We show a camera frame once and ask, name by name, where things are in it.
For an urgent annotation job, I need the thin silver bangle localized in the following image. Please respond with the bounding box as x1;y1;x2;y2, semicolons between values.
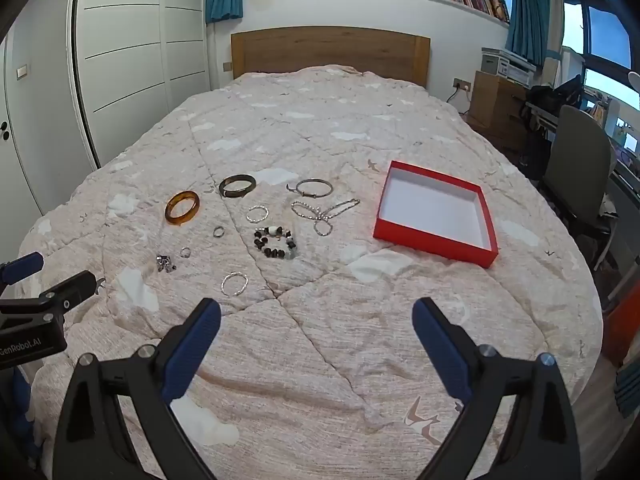
286;178;334;199

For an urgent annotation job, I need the silver chain bracelet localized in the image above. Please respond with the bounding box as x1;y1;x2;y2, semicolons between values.
313;198;361;237

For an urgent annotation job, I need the amber bangle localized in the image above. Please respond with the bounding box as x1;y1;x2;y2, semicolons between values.
164;190;201;226

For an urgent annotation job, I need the dark brown bangle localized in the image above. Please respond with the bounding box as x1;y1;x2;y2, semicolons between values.
218;174;257;199

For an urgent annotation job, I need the black bag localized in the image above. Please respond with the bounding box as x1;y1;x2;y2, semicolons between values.
525;76;587;117

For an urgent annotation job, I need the black and white beaded bracelet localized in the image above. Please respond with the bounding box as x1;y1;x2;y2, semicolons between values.
253;226;299;260

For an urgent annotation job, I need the long teal curtain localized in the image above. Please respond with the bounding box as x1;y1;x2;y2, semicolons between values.
504;0;549;69

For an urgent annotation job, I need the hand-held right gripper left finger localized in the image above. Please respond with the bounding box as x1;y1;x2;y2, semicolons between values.
52;297;223;480

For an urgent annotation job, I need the wooden cabinet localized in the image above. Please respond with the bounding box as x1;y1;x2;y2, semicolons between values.
469;70;531;152

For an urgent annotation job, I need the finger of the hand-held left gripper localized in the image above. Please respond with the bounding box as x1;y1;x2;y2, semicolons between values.
0;270;98;328
0;252;45;288

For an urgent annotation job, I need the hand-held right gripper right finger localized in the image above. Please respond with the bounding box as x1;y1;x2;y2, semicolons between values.
411;297;583;480

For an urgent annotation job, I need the grey office chair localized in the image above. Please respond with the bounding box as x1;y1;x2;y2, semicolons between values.
539;104;619;266

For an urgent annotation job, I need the white wardrobe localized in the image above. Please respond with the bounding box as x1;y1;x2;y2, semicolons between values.
0;0;211;241

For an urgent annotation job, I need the white printer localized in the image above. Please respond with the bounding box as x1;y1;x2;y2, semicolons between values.
481;47;539;86

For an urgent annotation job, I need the silver ball bracelet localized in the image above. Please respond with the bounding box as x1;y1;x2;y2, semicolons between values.
291;201;324;221

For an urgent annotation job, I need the wooden headboard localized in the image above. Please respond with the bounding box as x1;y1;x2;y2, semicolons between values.
231;26;431;89

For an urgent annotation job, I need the red shallow box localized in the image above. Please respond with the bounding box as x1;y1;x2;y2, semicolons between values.
373;160;500;269

